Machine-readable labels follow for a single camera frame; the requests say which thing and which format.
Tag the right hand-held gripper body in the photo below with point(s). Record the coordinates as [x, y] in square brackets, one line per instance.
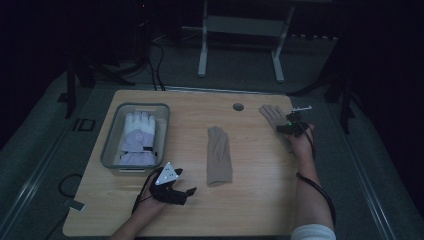
[295, 128]

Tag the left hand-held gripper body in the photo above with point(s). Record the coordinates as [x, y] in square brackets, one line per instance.
[166, 176]

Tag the beige glove with dark dot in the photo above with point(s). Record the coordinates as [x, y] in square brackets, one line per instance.
[271, 115]

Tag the plain beige glove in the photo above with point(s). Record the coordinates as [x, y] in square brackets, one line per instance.
[218, 160]

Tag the purple and white glove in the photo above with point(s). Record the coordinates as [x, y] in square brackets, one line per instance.
[138, 143]

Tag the grey plastic bin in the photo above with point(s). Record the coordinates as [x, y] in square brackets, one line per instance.
[115, 140]

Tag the person's right hand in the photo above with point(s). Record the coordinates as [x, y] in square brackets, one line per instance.
[301, 146]

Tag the person's left hand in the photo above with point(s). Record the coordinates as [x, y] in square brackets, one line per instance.
[148, 206]

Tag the grey table grommet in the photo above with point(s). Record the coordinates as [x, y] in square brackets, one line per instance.
[238, 107]

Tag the black tripod stand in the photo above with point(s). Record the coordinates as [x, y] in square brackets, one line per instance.
[346, 100]
[70, 86]

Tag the grey tape piece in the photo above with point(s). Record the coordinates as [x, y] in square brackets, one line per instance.
[75, 204]

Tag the white sleeve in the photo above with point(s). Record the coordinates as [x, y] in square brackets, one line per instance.
[313, 233]

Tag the white metal stand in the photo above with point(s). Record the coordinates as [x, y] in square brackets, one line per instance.
[243, 26]

